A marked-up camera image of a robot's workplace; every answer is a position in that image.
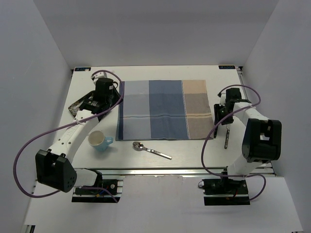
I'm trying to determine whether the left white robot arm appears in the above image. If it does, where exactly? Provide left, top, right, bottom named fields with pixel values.
left=35, top=71, right=121, bottom=194

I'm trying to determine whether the metal table knife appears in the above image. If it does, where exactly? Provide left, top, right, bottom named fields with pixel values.
left=224, top=124, right=230, bottom=149

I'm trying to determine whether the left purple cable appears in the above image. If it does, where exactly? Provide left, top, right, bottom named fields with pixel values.
left=13, top=70, right=125, bottom=203

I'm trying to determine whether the dark floral rectangular plate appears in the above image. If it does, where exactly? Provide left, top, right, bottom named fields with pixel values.
left=68, top=86, right=121, bottom=117

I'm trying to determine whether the left blue table label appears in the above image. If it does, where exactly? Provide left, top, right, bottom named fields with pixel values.
left=74, top=67, right=91, bottom=72

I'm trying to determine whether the metal fork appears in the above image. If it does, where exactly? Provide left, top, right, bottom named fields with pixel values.
left=213, top=127, right=218, bottom=138

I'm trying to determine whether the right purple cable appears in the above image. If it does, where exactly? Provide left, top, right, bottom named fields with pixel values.
left=202, top=84, right=266, bottom=201

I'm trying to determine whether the purple cable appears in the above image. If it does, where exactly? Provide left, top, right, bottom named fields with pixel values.
left=13, top=70, right=125, bottom=203
left=202, top=84, right=266, bottom=201

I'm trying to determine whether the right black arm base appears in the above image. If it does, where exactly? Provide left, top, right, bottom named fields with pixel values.
left=198, top=178, right=250, bottom=206

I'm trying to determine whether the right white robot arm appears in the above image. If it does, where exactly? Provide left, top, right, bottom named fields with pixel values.
left=213, top=84, right=282, bottom=194

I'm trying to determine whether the blue beige checked placemat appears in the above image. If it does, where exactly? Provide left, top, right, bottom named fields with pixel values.
left=116, top=80, right=214, bottom=141

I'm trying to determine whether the light blue mug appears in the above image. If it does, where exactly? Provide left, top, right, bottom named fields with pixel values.
left=88, top=131, right=114, bottom=151

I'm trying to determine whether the right blue table label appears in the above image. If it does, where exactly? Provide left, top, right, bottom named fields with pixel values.
left=218, top=65, right=236, bottom=69

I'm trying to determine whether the metal spoon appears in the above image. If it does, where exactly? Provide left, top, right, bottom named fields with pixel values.
left=132, top=141, right=172, bottom=160

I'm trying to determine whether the blue table label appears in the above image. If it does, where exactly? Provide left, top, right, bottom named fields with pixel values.
left=218, top=65, right=236, bottom=69
left=74, top=67, right=91, bottom=72

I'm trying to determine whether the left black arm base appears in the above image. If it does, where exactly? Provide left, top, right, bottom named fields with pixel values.
left=71, top=168, right=122, bottom=203

